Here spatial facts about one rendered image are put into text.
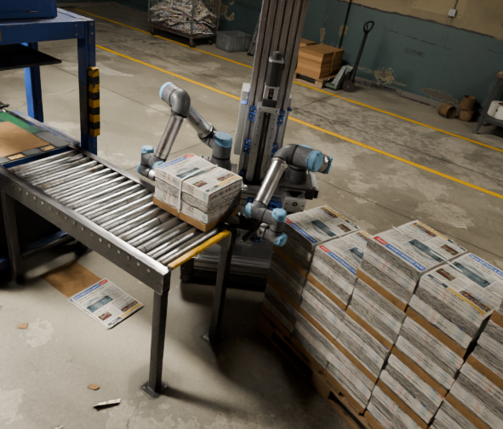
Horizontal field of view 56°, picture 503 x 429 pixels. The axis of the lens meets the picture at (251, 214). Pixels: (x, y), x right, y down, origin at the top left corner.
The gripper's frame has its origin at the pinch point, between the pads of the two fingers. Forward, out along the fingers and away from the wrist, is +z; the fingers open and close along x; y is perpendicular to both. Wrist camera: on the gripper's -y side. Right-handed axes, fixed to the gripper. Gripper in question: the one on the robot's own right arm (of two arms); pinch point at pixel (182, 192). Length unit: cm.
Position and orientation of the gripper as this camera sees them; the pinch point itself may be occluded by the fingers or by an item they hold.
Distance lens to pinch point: 279.2
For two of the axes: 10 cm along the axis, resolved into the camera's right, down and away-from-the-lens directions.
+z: 8.1, 4.0, -4.3
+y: 1.5, -8.5, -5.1
